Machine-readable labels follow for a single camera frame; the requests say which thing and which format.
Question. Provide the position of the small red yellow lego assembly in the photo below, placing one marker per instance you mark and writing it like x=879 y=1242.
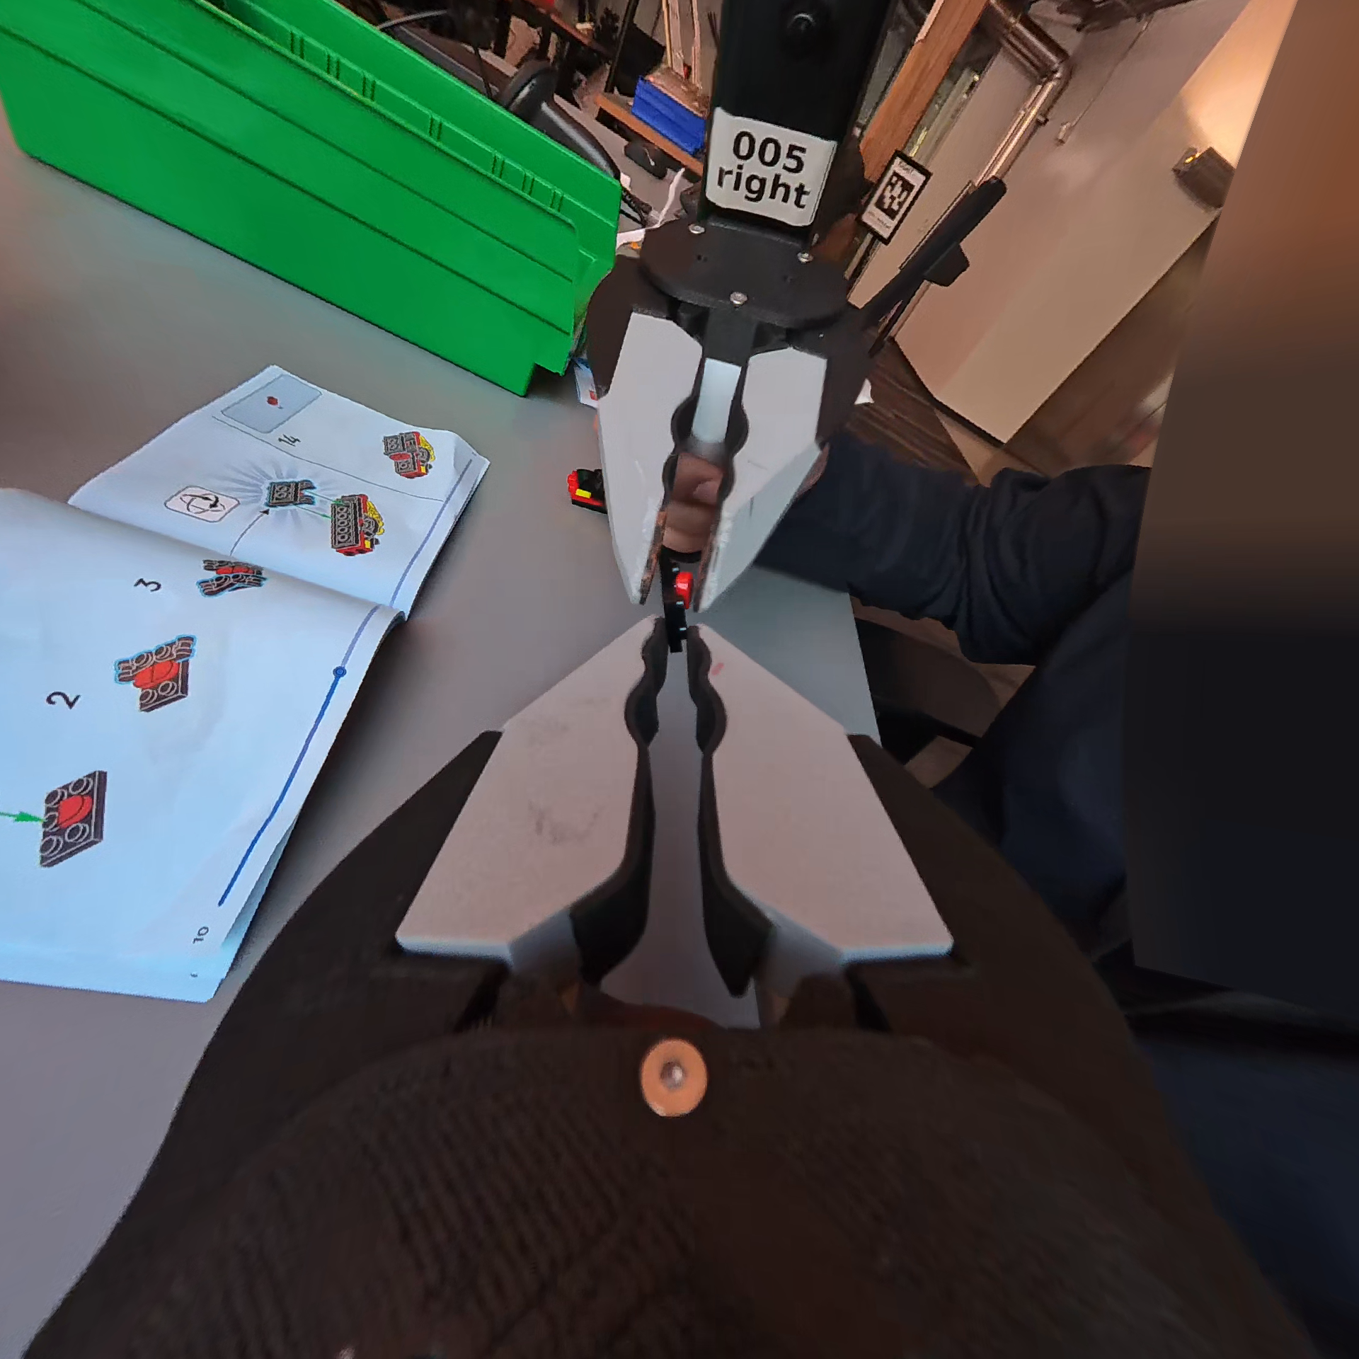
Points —
x=583 y=492

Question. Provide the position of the person's right forearm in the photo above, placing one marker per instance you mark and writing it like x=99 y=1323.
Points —
x=955 y=541

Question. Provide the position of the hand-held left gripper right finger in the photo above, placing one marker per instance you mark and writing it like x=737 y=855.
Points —
x=817 y=829

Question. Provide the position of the small blue shelf bins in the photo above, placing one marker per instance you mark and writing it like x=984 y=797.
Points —
x=673 y=111

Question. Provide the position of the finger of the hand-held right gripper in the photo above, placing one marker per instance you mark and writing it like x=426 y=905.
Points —
x=787 y=425
x=643 y=425

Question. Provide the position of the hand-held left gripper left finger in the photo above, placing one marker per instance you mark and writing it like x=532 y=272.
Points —
x=529 y=818

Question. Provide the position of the black white marker tag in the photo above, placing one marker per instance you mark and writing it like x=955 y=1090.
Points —
x=897 y=196

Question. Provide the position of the person's right hand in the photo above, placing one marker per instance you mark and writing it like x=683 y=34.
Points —
x=696 y=494

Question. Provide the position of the lego instruction booklet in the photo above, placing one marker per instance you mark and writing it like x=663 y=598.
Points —
x=158 y=596

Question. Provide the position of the black office chair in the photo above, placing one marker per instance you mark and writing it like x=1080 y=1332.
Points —
x=552 y=100

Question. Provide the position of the person's leg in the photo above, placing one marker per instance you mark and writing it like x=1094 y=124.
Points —
x=1052 y=766

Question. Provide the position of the green plastic bin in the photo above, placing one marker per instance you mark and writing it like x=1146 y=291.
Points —
x=477 y=118
x=266 y=214

